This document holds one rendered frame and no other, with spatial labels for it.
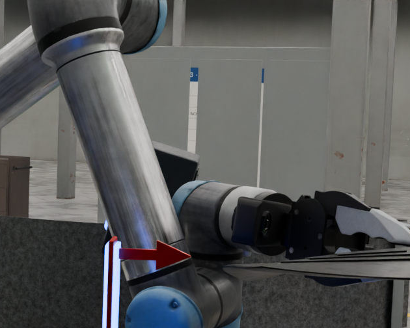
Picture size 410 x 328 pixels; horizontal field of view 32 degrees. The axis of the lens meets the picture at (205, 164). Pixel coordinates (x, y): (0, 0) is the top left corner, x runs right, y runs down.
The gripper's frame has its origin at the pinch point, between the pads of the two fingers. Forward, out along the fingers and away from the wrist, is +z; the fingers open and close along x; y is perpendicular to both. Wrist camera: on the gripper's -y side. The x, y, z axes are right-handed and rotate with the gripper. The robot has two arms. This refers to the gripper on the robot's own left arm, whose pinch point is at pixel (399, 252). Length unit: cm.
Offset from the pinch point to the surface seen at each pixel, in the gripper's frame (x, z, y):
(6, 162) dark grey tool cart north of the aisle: 12, -636, 213
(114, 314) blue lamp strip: 7.2, -8.5, -23.5
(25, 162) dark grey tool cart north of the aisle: 10, -656, 240
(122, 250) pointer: 2.2, -8.9, -23.3
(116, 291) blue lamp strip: 5.3, -8.5, -23.7
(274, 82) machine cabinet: -95, -452, 387
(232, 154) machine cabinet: -23, -482, 372
